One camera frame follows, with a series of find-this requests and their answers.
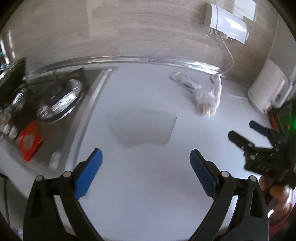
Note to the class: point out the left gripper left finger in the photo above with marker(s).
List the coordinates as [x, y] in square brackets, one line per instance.
[83, 174]

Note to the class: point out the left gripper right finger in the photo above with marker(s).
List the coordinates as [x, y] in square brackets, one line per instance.
[214, 182]

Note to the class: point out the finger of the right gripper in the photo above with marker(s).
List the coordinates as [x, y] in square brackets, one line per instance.
[240, 141]
[260, 129]

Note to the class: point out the red snack packet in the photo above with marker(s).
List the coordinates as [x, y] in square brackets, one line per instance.
[29, 141]

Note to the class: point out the red black kitchen scale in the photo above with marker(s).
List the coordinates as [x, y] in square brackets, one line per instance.
[283, 119]

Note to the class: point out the person's right hand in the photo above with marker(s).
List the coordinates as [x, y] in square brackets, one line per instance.
[284, 195]

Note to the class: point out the white countertop appliance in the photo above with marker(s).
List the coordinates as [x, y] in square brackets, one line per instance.
[270, 89]

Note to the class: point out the crumpled white tissue wrapper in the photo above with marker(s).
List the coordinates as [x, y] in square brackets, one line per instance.
[209, 101]

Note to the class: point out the steel gas stove top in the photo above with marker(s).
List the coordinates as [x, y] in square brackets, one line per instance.
[60, 138]

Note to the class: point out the clear cutlery packet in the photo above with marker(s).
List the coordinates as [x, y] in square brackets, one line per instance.
[186, 82]

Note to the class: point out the foil lined gas burner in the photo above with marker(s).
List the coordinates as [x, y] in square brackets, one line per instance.
[59, 99]

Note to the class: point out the black frying pan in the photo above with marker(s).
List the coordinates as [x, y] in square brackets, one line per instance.
[11, 79]

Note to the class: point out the white wall water heater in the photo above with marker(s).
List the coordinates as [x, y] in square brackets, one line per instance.
[225, 22]

